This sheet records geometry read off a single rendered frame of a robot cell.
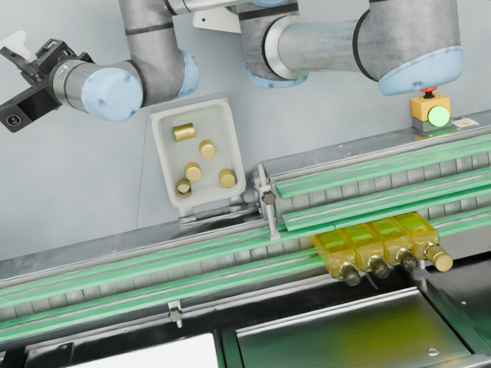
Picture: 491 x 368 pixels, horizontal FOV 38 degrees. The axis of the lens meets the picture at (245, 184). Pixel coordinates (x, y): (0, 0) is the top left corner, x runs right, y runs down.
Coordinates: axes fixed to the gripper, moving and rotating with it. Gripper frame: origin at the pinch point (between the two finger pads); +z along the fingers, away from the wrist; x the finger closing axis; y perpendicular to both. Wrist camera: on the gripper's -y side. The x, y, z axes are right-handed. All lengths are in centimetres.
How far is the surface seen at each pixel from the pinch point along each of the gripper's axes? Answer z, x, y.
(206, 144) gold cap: 0.0, -41.2, 20.7
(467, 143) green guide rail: -38, -67, 55
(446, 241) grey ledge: -35, -86, 40
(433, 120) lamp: -30, -63, 56
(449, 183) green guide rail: -37, -71, 47
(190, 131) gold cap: 2.6, -37.5, 20.5
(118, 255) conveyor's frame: 4.7, -46.1, -9.7
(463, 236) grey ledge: -37, -87, 44
